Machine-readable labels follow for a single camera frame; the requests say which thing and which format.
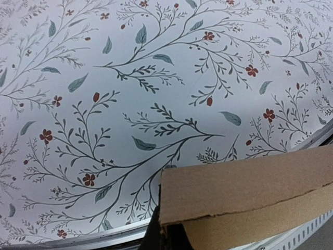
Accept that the floral patterned table mat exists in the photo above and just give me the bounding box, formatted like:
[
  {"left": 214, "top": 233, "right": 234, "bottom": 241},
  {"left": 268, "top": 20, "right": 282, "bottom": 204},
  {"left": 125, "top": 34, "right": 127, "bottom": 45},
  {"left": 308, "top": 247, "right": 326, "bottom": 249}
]
[{"left": 1, "top": 1, "right": 332, "bottom": 246}]

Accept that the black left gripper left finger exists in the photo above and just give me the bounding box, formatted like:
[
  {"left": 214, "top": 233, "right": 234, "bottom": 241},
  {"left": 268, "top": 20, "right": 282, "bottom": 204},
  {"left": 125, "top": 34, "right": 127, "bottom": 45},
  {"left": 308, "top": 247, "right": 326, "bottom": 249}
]
[{"left": 140, "top": 206, "right": 161, "bottom": 250}]

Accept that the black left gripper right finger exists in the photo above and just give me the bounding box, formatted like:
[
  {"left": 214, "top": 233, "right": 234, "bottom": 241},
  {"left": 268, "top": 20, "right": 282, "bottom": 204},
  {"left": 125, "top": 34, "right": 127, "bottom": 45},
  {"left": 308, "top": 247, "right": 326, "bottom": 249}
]
[{"left": 168, "top": 224, "right": 193, "bottom": 250}]

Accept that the brown cardboard paper box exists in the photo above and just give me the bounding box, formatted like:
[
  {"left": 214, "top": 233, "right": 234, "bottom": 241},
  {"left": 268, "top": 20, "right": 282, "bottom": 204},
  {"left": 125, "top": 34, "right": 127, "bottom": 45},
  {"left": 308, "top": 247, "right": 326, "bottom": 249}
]
[{"left": 159, "top": 145, "right": 332, "bottom": 249}]

